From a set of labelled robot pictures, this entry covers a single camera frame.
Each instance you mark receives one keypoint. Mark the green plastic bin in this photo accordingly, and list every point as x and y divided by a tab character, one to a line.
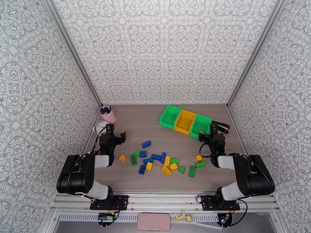
167	117
200	124

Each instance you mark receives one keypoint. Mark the small green lego brick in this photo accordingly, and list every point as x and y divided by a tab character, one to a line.
137	152
182	169

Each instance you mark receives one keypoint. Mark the small yellow lego brick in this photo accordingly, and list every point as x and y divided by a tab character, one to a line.
122	158
199	158

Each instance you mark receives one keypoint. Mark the yellow plastic bin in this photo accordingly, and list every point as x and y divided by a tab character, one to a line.
184	123

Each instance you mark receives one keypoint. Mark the dark green lego brick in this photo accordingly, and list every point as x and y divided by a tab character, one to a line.
133	159

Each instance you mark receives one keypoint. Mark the small blue lego brick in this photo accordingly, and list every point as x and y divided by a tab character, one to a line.
143	154

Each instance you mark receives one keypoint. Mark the long green lego brick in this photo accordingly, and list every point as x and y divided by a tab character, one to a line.
192	171
200	164

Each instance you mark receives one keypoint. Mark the long yellow lego brick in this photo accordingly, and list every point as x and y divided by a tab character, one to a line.
166	170

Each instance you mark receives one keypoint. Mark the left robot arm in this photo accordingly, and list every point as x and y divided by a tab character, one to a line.
73	176

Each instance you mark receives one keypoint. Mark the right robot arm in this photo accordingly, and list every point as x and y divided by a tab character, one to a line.
255	176

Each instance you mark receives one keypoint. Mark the black stapler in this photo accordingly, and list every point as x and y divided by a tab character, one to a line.
223	128

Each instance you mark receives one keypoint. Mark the white round clock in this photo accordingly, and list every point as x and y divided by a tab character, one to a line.
99	126

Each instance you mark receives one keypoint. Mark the pink metal pen cup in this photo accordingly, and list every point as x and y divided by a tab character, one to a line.
108	117

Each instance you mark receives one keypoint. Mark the small green circuit board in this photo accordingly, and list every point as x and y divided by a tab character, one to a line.
106	217
224	219

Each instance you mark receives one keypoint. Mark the beige wooden figure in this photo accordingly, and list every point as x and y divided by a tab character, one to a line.
182	216

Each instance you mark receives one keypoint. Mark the pink rectangular pad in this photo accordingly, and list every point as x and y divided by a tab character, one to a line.
153	222

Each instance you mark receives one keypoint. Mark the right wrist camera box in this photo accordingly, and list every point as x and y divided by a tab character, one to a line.
213	129

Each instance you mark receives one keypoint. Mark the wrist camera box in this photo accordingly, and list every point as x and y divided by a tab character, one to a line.
213	129
110	129

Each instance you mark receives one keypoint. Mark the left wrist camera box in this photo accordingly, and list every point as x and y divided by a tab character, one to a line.
110	129

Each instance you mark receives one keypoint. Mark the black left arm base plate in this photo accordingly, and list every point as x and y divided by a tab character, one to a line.
121	202

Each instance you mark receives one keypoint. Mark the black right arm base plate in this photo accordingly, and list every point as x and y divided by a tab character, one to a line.
206	203

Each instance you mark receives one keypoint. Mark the aluminium mounting rail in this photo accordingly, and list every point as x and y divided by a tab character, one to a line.
165	198

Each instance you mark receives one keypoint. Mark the aluminium corner post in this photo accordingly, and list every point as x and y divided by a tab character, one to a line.
73	49
254	49

